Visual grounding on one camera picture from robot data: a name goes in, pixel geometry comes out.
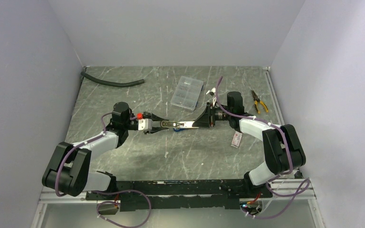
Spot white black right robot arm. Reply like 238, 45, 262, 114
191, 91, 306, 197

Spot red white staples box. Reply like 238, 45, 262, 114
231, 131, 242, 148

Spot blue black stapler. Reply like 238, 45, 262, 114
172, 121, 199, 132

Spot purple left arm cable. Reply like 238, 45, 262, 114
54, 113, 152, 228

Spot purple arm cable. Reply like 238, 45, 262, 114
54, 113, 152, 228
206, 76, 311, 220

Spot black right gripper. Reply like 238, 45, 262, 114
192, 102, 233, 128

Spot dark corrugated hose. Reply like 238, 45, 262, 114
80, 71, 145, 88

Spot yellow handled pliers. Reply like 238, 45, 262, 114
251, 90, 269, 114

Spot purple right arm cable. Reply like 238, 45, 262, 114
206, 76, 311, 220

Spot clear plastic screw organizer box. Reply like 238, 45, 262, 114
171, 76, 204, 111

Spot aluminium frame rail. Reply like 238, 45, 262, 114
44, 178, 311, 200

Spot small beige white stapler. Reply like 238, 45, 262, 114
160, 121, 176, 128

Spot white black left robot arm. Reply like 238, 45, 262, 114
42, 102, 164, 200

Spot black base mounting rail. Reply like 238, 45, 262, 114
86, 179, 272, 212

